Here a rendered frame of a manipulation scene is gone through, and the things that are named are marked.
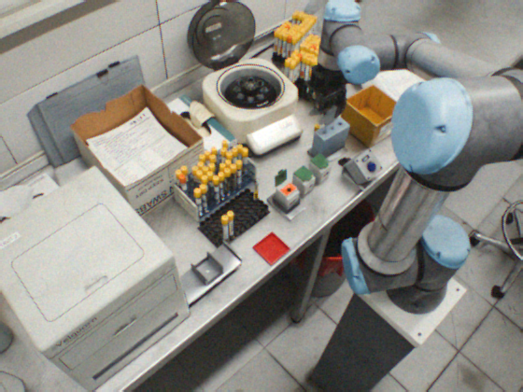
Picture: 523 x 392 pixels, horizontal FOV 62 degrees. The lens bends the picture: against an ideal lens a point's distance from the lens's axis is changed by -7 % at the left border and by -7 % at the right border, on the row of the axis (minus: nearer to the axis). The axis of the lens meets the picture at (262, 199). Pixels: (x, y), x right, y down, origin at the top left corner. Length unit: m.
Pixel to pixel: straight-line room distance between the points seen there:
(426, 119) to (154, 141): 0.89
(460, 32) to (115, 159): 1.44
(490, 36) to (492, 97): 1.50
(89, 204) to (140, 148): 0.42
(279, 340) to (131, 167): 1.05
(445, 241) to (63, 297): 0.72
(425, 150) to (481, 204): 2.06
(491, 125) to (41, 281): 0.73
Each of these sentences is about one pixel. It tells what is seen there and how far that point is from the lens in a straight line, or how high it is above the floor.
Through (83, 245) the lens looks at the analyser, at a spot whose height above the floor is 1.17.
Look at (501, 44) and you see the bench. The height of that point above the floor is 0.87.
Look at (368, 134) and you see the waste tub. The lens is 1.38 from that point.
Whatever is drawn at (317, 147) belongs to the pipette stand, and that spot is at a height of 0.93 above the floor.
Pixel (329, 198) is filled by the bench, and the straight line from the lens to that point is 1.27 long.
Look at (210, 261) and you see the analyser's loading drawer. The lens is 1.10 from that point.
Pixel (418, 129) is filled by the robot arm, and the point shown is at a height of 1.50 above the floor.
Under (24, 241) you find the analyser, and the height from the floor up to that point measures 1.18.
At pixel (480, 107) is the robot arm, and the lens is 0.59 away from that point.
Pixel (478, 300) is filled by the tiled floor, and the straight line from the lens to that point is 2.32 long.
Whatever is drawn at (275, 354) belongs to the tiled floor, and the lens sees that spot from 1.98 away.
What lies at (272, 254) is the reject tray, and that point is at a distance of 1.16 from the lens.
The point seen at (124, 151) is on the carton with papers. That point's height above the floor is 0.94.
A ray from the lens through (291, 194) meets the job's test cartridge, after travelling 1.17.
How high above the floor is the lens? 1.89
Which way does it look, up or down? 55 degrees down
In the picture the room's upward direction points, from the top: 4 degrees clockwise
